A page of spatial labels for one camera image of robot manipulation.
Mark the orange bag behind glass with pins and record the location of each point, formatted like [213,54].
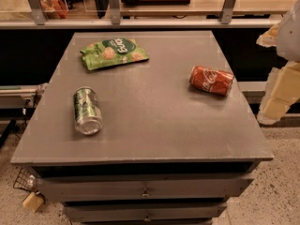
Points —
[57,6]

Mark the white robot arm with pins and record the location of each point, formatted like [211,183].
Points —
[288,40]

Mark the red Coca-Cola can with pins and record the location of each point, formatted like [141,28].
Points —
[209,80]

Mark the right metal bracket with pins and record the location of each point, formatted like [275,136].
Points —
[226,14]

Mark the grey drawer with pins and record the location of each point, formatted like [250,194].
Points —
[144,212]
[143,187]

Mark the left metal bracket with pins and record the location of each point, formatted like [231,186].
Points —
[37,12]

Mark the metal rail shelf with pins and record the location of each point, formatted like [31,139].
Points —
[139,24]

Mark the green snack bag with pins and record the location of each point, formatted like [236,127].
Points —
[112,52]

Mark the lower grey drawer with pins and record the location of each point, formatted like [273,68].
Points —
[144,212]

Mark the black wire basket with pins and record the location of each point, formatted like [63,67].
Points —
[24,180]

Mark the middle metal bracket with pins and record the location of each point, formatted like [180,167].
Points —
[115,11]

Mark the metal bracket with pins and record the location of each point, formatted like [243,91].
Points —
[115,11]
[226,14]
[37,12]

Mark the green soda can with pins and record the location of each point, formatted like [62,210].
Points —
[87,112]

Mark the grey drawer cabinet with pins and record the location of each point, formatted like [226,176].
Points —
[154,121]

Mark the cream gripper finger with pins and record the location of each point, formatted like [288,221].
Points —
[269,38]
[282,90]

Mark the upper grey drawer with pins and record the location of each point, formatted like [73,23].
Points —
[143,187]

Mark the cream foam block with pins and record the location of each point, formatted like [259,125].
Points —
[32,202]

